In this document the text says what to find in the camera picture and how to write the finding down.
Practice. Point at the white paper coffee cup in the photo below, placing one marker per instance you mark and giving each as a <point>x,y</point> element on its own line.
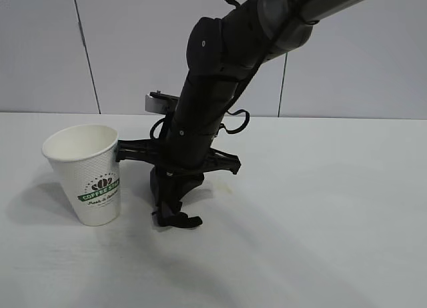
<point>86,188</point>

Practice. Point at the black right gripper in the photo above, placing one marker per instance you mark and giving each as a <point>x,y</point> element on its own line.
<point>140,151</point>

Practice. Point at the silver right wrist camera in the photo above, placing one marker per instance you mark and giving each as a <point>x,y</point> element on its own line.
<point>155,103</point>

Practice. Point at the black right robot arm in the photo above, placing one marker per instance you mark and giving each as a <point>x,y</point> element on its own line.
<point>207,104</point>

